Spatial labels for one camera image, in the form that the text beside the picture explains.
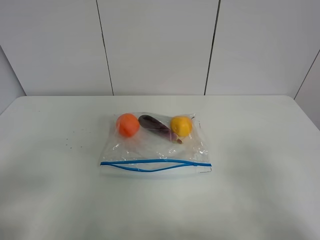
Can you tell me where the purple eggplant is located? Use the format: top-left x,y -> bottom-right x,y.
138,114 -> 183,144

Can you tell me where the orange tomato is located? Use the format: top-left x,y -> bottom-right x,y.
115,113 -> 140,138

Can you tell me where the clear zip bag blue seal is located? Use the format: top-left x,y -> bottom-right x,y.
98,112 -> 212,175

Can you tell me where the yellow lemon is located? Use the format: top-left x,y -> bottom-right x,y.
170,116 -> 193,137

